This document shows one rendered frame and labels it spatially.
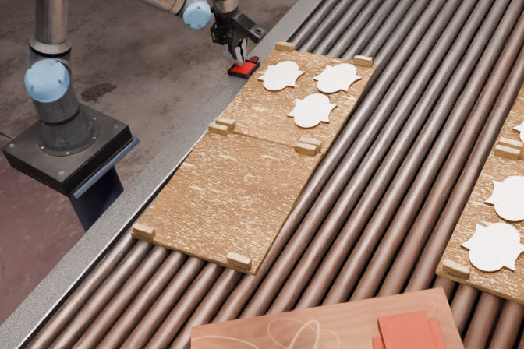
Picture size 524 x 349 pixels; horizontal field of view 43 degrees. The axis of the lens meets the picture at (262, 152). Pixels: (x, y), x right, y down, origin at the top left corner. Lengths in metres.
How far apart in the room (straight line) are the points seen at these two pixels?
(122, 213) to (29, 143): 0.43
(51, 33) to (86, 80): 2.03
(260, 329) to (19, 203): 2.19
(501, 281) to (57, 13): 1.31
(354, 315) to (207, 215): 0.52
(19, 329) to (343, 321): 0.75
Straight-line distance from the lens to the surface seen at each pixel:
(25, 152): 2.04
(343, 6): 2.37
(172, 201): 1.72
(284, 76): 2.02
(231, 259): 1.53
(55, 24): 1.93
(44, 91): 1.87
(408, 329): 0.96
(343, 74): 2.00
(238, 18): 2.00
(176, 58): 3.92
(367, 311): 1.32
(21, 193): 3.40
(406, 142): 1.81
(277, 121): 1.88
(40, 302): 1.67
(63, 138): 1.97
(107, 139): 1.97
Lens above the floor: 2.15
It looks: 43 degrees down
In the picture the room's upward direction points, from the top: 11 degrees counter-clockwise
